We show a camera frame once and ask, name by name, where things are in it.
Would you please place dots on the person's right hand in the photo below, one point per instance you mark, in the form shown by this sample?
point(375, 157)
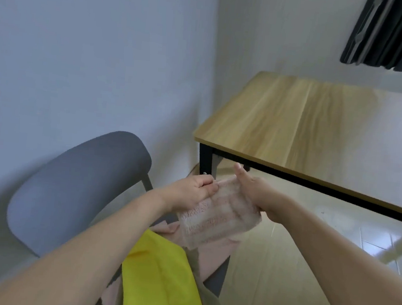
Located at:
point(264, 196)

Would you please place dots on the person's left hand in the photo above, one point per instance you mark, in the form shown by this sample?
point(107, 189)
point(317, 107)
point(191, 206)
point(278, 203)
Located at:
point(189, 194)

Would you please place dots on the pink cloth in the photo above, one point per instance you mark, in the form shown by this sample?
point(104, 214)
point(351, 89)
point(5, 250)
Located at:
point(215, 256)

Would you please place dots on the yellow cloth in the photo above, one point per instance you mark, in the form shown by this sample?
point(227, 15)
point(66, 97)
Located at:
point(162, 282)

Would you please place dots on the olive floral cloth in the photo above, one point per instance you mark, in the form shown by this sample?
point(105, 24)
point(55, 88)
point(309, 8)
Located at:
point(206, 301)

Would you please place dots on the person's left forearm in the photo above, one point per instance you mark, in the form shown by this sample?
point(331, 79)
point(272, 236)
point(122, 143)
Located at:
point(79, 252)

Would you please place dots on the person's right forearm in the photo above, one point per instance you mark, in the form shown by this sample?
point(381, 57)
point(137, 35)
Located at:
point(353, 274)

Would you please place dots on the wooden table with black legs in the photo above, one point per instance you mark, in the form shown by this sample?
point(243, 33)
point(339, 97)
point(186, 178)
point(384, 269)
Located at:
point(314, 126)

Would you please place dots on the grey plastic chair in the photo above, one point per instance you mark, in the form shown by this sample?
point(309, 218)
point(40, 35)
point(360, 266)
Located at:
point(76, 180)

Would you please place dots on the dark grey curtain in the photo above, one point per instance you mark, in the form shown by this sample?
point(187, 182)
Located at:
point(392, 34)

